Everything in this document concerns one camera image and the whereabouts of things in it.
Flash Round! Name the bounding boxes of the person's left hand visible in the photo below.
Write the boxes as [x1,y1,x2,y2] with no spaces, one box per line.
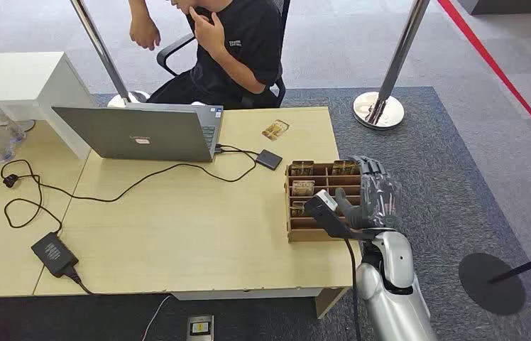
[189,5,226,49]

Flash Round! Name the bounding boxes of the person's right hand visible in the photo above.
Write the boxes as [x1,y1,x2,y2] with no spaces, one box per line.
[128,13,162,52]

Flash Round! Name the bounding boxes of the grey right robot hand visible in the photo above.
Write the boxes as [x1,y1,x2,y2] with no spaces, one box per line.
[334,155,403,232]

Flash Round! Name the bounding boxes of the person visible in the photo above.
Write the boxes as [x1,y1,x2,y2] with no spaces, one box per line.
[128,0,285,110]

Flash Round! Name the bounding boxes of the wooden card holder box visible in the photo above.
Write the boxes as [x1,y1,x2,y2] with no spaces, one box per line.
[285,161,370,243]

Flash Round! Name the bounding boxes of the dark grey floor rug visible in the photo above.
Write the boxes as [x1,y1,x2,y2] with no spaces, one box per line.
[0,86,531,341]

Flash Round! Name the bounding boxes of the grey laptop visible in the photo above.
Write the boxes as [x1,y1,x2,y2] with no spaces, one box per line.
[52,102,224,163]

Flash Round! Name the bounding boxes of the small black square device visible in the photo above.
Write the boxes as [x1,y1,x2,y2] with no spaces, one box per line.
[255,148,284,171]

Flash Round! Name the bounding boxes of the white cabinet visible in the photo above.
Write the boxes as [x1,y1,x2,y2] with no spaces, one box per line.
[0,51,98,161]

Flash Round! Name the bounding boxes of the red barrier belt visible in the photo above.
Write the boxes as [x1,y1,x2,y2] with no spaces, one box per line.
[436,0,531,158]

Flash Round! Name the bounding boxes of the metal floor socket box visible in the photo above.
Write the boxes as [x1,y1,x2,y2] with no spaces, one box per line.
[186,315,215,341]

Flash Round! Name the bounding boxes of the dark grey plinth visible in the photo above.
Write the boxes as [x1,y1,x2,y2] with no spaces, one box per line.
[456,0,531,16]

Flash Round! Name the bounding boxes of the black power adapter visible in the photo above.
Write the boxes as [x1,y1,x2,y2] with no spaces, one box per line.
[31,231,80,278]

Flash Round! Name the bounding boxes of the chrome stanchion post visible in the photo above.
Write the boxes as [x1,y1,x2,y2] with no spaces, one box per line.
[68,0,151,109]
[353,0,432,131]

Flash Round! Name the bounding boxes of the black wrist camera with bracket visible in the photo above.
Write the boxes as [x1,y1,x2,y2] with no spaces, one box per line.
[302,189,375,241]

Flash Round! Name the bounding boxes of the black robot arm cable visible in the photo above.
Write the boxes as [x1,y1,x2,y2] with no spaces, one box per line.
[344,237,363,341]

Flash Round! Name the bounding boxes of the short black device cable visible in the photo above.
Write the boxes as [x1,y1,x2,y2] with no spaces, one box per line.
[214,144,261,156]

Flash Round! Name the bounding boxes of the black stanchion post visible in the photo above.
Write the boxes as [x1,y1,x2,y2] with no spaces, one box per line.
[458,244,531,316]

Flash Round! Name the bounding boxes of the long black charger cable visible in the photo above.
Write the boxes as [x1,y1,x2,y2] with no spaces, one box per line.
[0,149,258,235]

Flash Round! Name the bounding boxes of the thin white cable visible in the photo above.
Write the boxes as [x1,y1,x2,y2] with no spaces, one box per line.
[141,294,173,341]

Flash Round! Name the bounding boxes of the black mains cord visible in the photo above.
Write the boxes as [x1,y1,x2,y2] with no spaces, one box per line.
[65,268,94,296]

